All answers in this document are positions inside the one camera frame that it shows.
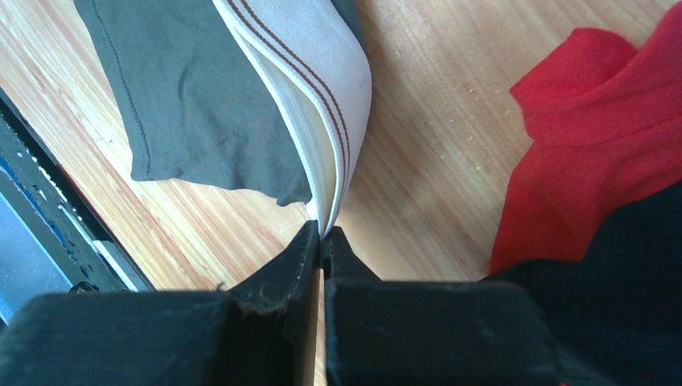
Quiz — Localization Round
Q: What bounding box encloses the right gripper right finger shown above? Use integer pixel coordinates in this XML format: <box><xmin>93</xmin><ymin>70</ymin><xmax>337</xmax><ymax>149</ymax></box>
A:
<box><xmin>322</xmin><ymin>227</ymin><xmax>560</xmax><ymax>385</ymax></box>

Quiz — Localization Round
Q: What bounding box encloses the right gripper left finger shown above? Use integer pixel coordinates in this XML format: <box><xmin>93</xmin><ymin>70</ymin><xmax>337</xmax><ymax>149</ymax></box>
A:
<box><xmin>1</xmin><ymin>221</ymin><xmax>320</xmax><ymax>385</ymax></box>

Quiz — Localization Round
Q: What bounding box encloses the grey underwear white waistband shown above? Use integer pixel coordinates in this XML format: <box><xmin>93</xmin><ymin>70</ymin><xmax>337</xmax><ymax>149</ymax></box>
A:
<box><xmin>75</xmin><ymin>1</ymin><xmax>372</xmax><ymax>235</ymax></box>

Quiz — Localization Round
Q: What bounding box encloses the black underwear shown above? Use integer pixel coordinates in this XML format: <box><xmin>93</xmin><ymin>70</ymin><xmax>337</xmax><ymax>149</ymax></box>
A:
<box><xmin>495</xmin><ymin>184</ymin><xmax>681</xmax><ymax>385</ymax></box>

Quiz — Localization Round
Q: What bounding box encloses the red underwear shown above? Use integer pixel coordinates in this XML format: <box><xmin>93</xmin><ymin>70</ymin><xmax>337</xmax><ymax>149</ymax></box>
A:
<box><xmin>489</xmin><ymin>4</ymin><xmax>681</xmax><ymax>273</ymax></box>

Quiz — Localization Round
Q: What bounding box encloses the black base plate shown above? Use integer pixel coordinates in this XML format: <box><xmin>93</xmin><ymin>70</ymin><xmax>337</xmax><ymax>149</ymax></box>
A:
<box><xmin>1</xmin><ymin>92</ymin><xmax>154</xmax><ymax>327</ymax></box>

